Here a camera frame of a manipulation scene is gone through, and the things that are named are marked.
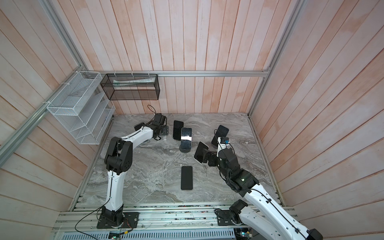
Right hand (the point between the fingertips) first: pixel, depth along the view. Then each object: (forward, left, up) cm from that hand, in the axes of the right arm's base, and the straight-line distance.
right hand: (210, 150), depth 75 cm
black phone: (-7, +13, -23) cm, 27 cm away
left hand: (+24, +32, -16) cm, 43 cm away
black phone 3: (+7, +5, -16) cm, 18 cm away
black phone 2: (+22, +20, -11) cm, 32 cm away
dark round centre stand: (+10, +15, -18) cm, 25 cm away
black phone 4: (+20, -9, -10) cm, 24 cm away
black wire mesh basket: (+49, +54, +4) cm, 73 cm away
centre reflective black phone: (+16, +14, -12) cm, 24 cm away
